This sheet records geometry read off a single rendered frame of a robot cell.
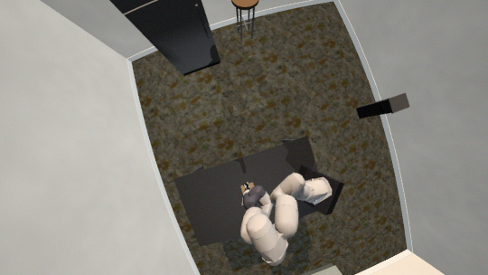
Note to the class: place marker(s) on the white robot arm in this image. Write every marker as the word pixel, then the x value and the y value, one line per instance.
pixel 270 241

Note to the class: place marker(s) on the tan square mat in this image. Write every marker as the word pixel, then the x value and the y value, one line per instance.
pixel 243 188

